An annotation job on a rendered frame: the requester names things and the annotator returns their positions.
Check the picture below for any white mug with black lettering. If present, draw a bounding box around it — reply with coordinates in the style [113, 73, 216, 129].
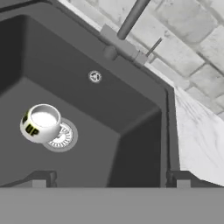
[19, 103, 63, 144]

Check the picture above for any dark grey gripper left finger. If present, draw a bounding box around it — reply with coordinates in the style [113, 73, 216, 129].
[0, 170, 58, 188]

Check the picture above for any dark grey sink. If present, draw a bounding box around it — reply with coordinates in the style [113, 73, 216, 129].
[0, 0, 181, 188]

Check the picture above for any grey tap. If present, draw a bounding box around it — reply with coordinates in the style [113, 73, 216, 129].
[100, 0, 164, 68]

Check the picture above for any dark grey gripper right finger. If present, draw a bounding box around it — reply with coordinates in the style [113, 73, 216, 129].
[165, 171, 224, 188]

